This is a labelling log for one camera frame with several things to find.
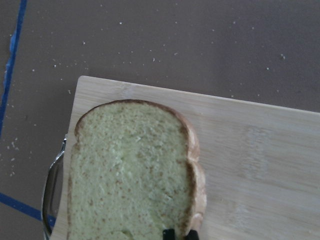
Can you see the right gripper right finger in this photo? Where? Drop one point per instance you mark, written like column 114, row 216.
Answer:
column 192, row 235

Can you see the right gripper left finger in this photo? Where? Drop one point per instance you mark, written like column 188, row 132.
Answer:
column 170, row 234

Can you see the wooden cutting board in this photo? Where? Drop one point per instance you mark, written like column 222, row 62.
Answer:
column 261, row 162

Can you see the bread slice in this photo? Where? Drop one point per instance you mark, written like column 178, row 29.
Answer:
column 134, row 174

